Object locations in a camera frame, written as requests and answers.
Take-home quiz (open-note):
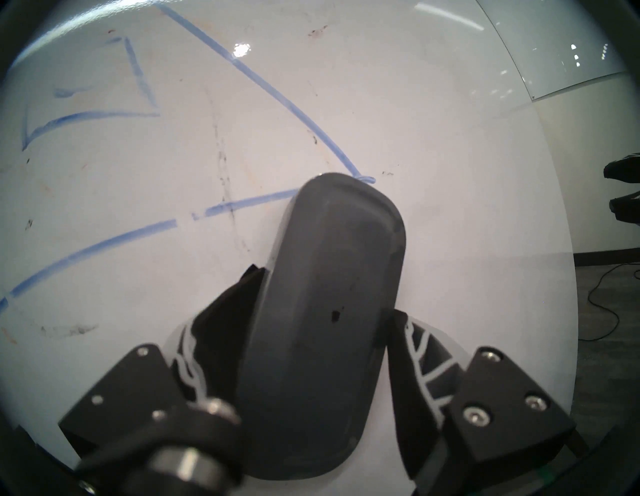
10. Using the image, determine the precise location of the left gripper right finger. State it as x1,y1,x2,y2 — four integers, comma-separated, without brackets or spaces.
387,309,577,496

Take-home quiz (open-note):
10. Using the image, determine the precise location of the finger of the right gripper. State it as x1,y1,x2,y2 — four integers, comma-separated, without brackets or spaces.
604,153,640,184
610,192,640,226

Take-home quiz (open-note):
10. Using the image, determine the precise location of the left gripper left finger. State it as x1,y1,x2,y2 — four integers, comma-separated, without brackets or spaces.
59,264,267,496

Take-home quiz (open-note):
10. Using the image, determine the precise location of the dark grey whiteboard eraser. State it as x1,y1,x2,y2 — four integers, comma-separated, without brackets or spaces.
235,173,407,482

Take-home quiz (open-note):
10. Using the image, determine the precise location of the white whiteboard table surface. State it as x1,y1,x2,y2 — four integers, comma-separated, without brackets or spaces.
0,0,579,496

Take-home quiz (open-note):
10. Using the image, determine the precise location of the blue marker triangle drawing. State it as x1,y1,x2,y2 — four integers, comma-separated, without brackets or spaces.
0,2,377,313

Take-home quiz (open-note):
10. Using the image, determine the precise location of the black wall baseboard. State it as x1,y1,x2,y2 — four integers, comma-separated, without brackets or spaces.
574,248,640,267

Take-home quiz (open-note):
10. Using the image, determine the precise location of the looped black floor cable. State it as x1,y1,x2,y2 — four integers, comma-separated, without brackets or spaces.
579,262,640,343

